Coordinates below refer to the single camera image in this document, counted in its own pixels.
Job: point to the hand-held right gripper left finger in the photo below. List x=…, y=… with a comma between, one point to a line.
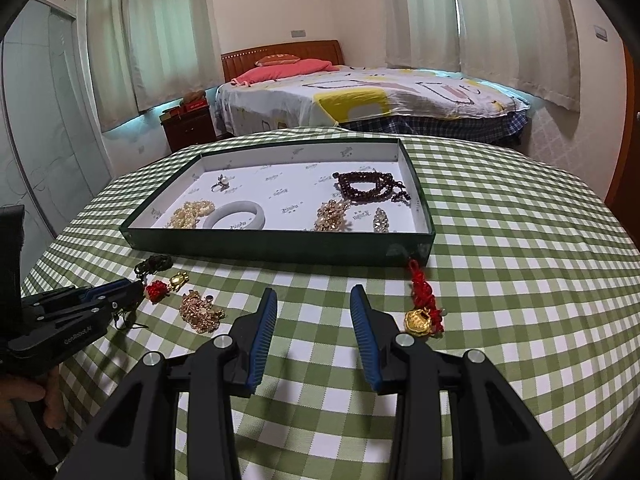
x=262, y=340

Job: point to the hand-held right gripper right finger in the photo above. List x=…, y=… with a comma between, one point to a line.
x=365, y=340

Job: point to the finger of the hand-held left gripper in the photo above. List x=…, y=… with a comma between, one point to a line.
x=80, y=317
x=107, y=291

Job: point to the red knot gold lock charm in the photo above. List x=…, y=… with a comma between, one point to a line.
x=417, y=321

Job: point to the shallow dark green box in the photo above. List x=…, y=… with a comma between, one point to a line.
x=280, y=247

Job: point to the crystal leaf brooch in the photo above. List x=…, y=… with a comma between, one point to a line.
x=381, y=220

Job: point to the pale jade bangle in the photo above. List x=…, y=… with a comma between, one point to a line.
x=232, y=205

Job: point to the person's left hand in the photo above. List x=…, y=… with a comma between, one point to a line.
x=20, y=400

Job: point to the green checked tablecloth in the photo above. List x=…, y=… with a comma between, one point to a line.
x=500, y=260

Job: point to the frosted glass wardrobe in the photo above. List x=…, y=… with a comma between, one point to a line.
x=45, y=135

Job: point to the dark wooden nightstand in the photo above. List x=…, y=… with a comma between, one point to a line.
x=190, y=132

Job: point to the red box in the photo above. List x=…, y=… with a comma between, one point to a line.
x=195, y=106

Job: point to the brown plush toy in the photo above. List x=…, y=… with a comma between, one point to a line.
x=194, y=95

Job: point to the white curtain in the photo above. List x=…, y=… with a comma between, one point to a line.
x=422, y=10
x=515, y=25
x=110, y=45
x=167, y=30

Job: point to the bed with patterned sheet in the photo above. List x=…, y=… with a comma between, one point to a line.
x=400, y=90

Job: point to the pink pillow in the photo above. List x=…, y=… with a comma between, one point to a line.
x=285, y=71

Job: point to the orange cushion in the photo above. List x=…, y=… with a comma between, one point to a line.
x=277, y=59

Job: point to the wooden headboard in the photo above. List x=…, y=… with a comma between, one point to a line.
x=285, y=50

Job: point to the brown wooden door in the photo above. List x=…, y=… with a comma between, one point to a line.
x=629, y=125

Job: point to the wall light switch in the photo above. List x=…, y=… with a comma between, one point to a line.
x=601, y=33

